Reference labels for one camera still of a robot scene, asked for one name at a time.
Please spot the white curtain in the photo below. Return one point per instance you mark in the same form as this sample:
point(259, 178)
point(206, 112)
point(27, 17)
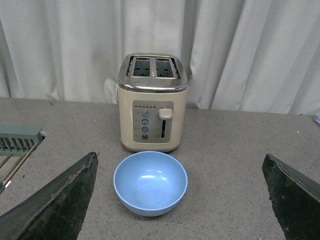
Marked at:
point(239, 55)

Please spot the blue bowl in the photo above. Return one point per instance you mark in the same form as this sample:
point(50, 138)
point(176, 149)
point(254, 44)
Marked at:
point(150, 183)

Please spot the green dish rack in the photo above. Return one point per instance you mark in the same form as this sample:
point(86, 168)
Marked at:
point(17, 143)

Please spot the clear plastic container blue lid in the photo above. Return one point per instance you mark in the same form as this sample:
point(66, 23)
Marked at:
point(317, 119)

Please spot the cream two-slot toaster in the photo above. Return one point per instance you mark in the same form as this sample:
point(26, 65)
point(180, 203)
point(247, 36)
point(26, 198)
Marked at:
point(151, 92)

